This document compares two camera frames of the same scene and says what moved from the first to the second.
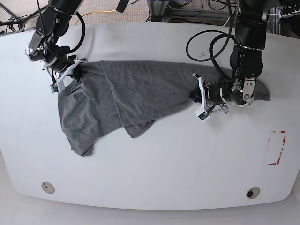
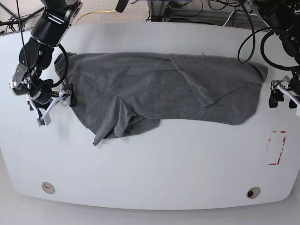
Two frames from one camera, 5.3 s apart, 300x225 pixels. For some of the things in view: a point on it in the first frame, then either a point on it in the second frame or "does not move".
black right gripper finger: (218, 107) → (292, 104)
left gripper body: (61, 77) → (42, 109)
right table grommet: (253, 192) does not move
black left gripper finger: (77, 76) → (31, 108)
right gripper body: (212, 94) → (283, 85)
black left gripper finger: (77, 71) → (73, 99)
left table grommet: (48, 187) does not move
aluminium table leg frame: (157, 8) does not move
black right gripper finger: (196, 95) → (276, 96)
